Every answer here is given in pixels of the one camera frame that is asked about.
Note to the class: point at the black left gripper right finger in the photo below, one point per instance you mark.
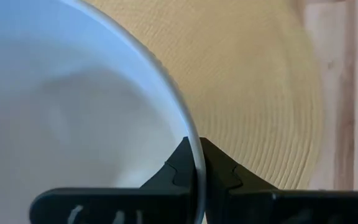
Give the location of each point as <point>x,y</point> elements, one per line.
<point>259,208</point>

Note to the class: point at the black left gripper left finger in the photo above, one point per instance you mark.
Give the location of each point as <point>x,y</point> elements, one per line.
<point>120,205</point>

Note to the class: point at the white ribbed ceramic bowl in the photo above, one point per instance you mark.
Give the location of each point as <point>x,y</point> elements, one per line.
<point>73,109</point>

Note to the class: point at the round woven straw placemat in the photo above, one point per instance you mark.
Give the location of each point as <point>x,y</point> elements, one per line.
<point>244,93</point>

